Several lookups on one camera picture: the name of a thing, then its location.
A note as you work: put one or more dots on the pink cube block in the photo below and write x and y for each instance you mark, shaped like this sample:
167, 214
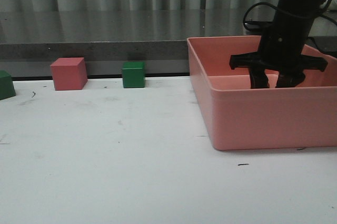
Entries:
69, 73

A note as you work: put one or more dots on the green cube block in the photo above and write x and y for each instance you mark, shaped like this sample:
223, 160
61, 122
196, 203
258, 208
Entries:
133, 74

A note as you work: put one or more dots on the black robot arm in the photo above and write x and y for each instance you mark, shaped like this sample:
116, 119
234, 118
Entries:
296, 11

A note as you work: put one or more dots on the green block at left edge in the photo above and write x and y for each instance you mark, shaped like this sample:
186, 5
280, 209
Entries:
7, 89

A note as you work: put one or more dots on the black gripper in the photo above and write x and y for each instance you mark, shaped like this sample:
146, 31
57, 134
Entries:
280, 49

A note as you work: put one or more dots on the pink plastic bin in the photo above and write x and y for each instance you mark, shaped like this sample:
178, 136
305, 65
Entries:
238, 117

